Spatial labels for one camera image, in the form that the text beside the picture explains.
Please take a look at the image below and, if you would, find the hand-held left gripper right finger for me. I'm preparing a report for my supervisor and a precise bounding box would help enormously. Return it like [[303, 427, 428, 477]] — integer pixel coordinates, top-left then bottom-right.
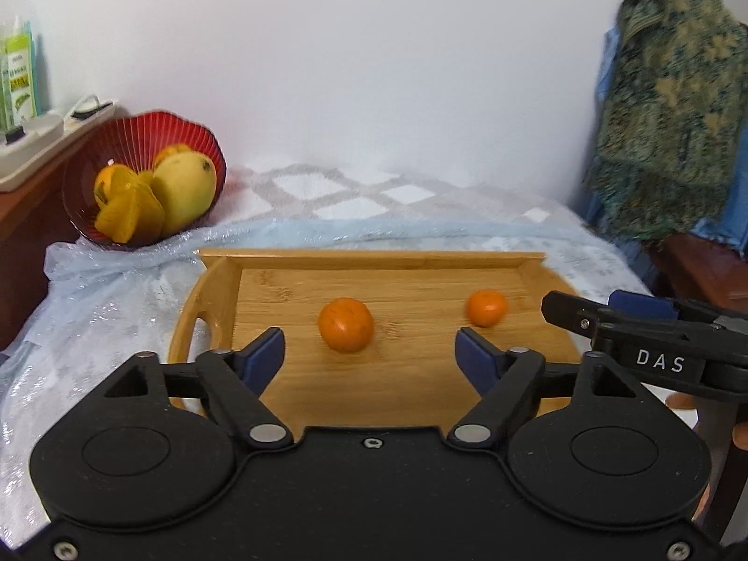
[[447, 327, 644, 451]]

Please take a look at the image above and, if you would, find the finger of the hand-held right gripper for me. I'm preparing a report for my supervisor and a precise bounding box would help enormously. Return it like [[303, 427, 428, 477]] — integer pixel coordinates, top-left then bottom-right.
[[541, 290, 621, 335], [608, 288, 748, 331]]

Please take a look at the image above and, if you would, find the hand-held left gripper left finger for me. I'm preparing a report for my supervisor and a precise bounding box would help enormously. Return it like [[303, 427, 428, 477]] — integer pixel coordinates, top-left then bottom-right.
[[102, 327, 294, 451]]

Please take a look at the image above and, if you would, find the small tangerine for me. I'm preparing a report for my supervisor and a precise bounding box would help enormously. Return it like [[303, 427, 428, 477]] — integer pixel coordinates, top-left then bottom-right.
[[466, 288, 509, 329]]

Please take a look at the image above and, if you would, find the medium orange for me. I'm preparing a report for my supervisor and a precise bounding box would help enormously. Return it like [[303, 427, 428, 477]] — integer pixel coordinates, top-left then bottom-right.
[[318, 297, 375, 354]]

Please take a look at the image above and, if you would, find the wooden serving tray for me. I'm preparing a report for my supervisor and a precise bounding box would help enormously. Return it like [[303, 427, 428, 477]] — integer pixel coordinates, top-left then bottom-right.
[[167, 248, 591, 439]]

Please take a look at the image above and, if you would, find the person's right hand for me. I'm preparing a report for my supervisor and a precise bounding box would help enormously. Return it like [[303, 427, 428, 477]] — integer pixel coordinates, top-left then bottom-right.
[[666, 391, 748, 451]]

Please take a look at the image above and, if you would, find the dark wooden chair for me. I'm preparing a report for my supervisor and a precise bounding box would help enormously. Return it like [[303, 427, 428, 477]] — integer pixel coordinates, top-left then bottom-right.
[[646, 230, 748, 316]]

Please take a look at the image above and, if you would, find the white grey checkered blanket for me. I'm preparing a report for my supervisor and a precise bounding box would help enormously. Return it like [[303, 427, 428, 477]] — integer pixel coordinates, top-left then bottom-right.
[[222, 164, 585, 233]]

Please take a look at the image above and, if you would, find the yellow mango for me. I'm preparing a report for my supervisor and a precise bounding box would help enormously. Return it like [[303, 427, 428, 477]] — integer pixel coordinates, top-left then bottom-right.
[[151, 151, 218, 236]]

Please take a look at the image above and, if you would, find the yellow starfruit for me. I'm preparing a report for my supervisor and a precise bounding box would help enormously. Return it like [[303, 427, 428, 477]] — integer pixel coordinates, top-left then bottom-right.
[[94, 166, 166, 245]]

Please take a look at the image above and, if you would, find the green gold patterned scarf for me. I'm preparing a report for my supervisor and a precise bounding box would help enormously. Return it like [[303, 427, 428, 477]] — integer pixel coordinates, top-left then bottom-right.
[[584, 0, 748, 242]]

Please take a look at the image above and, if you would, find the orange peach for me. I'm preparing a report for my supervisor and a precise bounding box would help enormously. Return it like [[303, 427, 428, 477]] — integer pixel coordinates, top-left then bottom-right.
[[153, 144, 194, 167]]

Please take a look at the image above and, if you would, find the orange persimmon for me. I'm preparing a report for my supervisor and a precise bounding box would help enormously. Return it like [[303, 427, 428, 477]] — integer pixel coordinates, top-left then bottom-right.
[[93, 164, 126, 207]]

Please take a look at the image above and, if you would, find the red ribbed glass bowl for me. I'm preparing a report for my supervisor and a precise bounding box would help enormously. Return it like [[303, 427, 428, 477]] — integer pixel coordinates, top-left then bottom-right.
[[62, 110, 228, 249]]

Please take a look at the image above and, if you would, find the brown wooden cabinet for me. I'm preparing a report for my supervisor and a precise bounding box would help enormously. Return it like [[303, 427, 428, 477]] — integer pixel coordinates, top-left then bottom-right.
[[0, 108, 129, 352]]

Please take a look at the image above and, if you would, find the white plastic tray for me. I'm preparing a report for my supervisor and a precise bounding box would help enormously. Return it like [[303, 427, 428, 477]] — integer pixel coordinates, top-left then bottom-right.
[[0, 112, 65, 194]]

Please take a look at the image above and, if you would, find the green labelled bottle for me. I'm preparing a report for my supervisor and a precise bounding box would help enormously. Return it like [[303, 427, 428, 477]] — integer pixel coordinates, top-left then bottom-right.
[[0, 32, 39, 130]]

